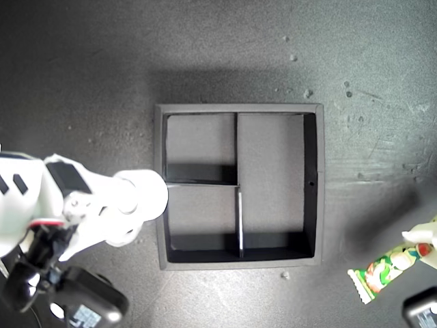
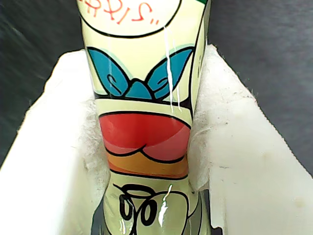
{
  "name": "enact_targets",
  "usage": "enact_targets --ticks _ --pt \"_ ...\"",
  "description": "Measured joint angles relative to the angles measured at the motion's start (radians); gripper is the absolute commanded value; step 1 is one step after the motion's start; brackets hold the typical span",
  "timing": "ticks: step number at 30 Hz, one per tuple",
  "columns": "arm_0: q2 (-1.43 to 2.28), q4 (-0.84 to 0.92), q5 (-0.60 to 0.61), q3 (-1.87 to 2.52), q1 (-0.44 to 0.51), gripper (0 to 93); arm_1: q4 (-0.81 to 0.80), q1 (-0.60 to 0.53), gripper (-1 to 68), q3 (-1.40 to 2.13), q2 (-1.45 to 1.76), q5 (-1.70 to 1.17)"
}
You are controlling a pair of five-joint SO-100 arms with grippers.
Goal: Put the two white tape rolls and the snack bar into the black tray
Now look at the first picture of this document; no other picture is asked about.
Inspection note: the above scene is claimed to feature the green printed snack bar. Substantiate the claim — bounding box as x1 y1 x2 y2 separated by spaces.
347 241 432 305

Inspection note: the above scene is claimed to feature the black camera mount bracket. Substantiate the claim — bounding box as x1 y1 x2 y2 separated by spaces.
6 223 78 312

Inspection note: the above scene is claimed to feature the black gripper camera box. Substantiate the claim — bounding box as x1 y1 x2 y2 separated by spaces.
401 288 437 328
47 266 130 328

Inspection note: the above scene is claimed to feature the black compartment tray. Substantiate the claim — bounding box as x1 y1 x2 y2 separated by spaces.
154 103 324 272

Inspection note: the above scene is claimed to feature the red gripper motor wire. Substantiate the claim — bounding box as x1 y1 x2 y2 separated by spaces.
29 220 66 229

